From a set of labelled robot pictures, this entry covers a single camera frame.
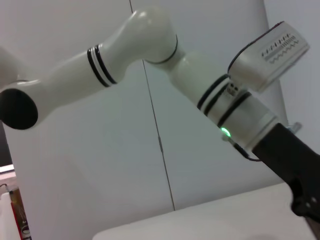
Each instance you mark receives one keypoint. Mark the white upright object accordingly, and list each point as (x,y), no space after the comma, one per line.
(5,217)

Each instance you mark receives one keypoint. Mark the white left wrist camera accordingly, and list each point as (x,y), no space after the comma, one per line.
(265,65)

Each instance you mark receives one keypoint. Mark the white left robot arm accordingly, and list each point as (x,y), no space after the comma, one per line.
(150,37)

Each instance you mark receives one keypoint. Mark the left gripper silver plug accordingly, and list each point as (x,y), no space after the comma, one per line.
(295,126)

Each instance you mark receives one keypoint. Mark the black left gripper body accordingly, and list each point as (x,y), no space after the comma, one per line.
(287,155)

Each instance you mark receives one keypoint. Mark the red brown upright object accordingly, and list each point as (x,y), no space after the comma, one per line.
(20,217)

